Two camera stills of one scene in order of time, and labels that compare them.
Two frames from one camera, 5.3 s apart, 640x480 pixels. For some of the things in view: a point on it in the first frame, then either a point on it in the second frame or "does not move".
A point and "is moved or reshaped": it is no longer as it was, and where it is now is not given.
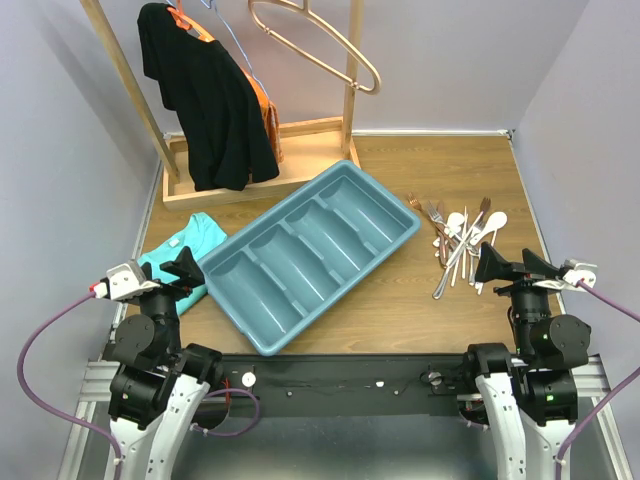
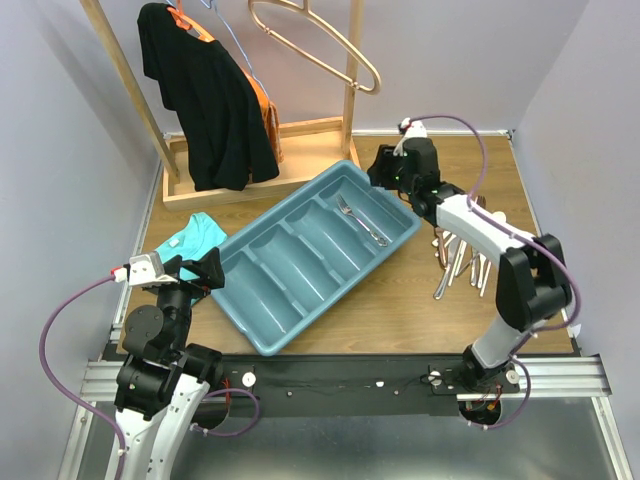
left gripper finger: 186,268 → 209,269
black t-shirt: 215,101 does not move
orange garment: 271,115 does not move
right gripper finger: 492,266 → 385,172
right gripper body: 526,289 → 406,182
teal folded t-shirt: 200,234 does not move
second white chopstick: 473,264 does not move
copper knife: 441,210 does not move
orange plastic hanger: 188,23 does not move
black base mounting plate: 350,384 does not move
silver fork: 438,218 is moved or reshaped
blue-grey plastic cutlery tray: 282,273 does not move
